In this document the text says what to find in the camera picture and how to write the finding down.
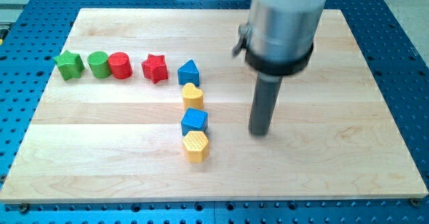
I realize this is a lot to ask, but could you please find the yellow heart block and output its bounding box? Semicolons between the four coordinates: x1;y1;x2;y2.
182;82;204;110

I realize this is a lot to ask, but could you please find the blue perforated metal table plate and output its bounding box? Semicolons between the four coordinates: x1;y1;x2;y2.
1;0;428;223

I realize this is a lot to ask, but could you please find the red star block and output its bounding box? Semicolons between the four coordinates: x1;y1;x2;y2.
141;54;168;84

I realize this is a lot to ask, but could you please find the green cylinder block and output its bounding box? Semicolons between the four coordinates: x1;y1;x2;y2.
87;51;111;78

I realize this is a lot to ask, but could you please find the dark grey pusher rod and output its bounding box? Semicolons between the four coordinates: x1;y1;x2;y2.
248;72;282;136

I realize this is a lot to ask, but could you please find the red cylinder block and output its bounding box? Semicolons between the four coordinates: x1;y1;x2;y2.
108;52;133;79

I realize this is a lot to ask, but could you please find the yellow hexagon block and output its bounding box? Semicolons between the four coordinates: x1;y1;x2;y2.
182;131;209;163

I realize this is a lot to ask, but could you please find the blue cube block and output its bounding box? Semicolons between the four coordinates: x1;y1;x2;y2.
181;108;208;136

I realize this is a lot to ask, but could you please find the light wooden board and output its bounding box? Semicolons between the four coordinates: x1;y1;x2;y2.
1;9;428;203

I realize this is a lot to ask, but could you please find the green star block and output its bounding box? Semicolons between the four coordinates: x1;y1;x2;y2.
54;50;85;80

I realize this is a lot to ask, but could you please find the blue triangle block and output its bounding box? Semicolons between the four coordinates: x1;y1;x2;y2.
178;60;200;87

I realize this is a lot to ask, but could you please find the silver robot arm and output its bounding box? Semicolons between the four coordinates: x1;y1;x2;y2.
232;0;326;76

